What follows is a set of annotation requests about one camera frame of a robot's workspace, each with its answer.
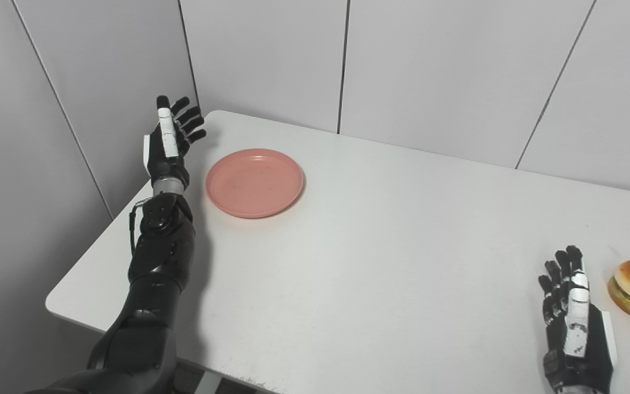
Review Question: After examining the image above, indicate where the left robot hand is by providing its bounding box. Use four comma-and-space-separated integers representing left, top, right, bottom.
143, 96, 207, 189

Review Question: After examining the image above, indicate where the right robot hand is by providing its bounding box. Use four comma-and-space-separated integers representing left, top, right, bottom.
538, 245, 618, 394

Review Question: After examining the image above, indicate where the pink round plate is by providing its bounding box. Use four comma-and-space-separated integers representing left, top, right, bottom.
206, 148, 305, 219

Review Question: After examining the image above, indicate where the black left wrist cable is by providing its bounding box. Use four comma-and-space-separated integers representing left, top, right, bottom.
128, 198, 154, 258

